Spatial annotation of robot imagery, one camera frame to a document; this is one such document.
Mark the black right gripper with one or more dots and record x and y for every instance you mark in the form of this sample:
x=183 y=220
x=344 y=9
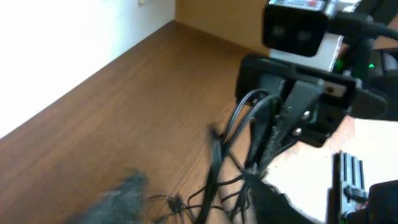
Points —
x=310 y=104

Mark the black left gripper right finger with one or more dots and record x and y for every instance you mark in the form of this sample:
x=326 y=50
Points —
x=272 y=207

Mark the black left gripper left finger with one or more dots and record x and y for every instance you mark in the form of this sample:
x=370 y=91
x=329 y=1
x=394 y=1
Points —
x=121 y=205

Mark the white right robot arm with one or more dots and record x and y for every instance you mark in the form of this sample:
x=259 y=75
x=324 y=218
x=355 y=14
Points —
x=362 y=31

